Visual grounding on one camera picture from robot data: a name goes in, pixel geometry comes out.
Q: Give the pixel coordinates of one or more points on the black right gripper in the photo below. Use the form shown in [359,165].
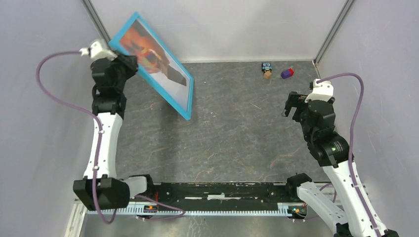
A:
[295,98]

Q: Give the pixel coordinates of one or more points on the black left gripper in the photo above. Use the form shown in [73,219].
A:
[130,61]

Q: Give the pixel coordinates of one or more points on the wooden picture frame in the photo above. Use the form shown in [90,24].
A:
[114,43]

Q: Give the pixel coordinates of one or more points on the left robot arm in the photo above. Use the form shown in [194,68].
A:
[100,189]

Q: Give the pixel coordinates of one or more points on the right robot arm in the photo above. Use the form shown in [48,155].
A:
[357,217]

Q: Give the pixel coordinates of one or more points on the purple and red block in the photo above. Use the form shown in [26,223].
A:
[287,73]

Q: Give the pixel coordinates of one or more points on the small wooden cube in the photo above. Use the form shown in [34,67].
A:
[267,75]

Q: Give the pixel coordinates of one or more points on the blue owl toy block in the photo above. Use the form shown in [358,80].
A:
[266,67]

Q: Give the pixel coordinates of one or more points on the light blue toothed strip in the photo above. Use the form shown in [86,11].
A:
[138,208]

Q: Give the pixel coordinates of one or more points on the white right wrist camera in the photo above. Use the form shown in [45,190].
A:
[322,91]

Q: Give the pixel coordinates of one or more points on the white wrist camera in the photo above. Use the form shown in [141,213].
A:
[98,49]
[322,91]

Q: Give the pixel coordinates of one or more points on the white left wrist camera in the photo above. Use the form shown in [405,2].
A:
[98,49]

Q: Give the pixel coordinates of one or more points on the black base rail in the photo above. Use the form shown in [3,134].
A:
[230,196]

